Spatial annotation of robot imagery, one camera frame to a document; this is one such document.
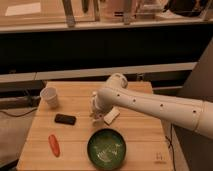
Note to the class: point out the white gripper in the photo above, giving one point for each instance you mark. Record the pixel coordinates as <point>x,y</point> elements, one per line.
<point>96,112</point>

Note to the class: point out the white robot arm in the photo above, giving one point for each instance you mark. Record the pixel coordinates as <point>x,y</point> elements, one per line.
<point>194,115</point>

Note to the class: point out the green ceramic bowl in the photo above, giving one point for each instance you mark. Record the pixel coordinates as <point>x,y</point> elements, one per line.
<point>106,149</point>

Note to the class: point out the black rectangular phone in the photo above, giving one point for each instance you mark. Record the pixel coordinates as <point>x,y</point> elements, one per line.
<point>65,119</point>

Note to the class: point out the white paper cup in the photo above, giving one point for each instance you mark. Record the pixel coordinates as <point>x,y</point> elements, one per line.
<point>49,95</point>

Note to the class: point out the orange carrot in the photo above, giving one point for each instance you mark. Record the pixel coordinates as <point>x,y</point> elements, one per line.
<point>54,145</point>

